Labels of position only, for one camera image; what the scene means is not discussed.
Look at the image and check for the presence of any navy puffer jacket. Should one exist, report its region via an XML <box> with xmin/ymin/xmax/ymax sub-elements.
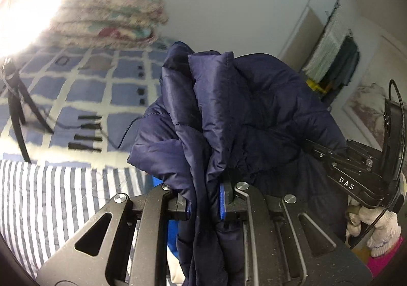
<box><xmin>128</xmin><ymin>42</ymin><xmax>348</xmax><ymax>285</ymax></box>

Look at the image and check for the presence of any dark green hanging cloth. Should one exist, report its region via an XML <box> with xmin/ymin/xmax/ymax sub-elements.
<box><xmin>319</xmin><ymin>35</ymin><xmax>360</xmax><ymax>105</ymax></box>

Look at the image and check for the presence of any yellow box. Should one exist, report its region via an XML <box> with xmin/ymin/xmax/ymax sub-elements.
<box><xmin>306</xmin><ymin>79</ymin><xmax>327</xmax><ymax>96</ymax></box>

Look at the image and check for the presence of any hanging white knitted cloth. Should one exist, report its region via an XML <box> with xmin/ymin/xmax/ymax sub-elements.
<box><xmin>304</xmin><ymin>13</ymin><xmax>348</xmax><ymax>83</ymax></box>

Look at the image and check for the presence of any striped blue white bedsheet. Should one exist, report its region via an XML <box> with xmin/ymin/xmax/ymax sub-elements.
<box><xmin>1</xmin><ymin>160</ymin><xmax>153</xmax><ymax>277</ymax></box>

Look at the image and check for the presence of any black tripod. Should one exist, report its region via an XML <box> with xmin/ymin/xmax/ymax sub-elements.
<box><xmin>1</xmin><ymin>58</ymin><xmax>54</xmax><ymax>163</ymax></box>

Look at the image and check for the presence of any folded floral quilt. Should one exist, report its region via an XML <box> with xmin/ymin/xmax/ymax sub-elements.
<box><xmin>41</xmin><ymin>0</ymin><xmax>168</xmax><ymax>49</ymax></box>

